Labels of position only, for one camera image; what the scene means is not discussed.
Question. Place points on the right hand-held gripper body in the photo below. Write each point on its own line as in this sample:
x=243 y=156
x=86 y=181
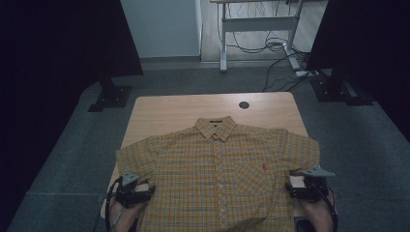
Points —
x=316 y=188

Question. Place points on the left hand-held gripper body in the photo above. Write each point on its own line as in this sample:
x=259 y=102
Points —
x=127 y=193

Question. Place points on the yellow plaid short-sleeved shirt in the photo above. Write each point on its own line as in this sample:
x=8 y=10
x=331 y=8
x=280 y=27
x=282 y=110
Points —
x=209 y=177

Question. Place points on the person's left hand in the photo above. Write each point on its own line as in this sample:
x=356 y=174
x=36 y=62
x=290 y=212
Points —
x=125 y=219

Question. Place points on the black stand base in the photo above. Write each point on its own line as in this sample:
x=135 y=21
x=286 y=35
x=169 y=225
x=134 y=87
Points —
x=112 y=96
x=335 y=92

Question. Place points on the white power strip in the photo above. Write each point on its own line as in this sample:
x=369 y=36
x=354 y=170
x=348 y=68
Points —
x=303 y=73

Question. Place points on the black curtain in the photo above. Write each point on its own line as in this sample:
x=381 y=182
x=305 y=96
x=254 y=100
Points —
x=370 y=38
x=48 y=48

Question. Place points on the white desk frame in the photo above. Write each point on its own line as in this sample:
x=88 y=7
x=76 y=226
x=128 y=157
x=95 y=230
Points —
x=257 y=24

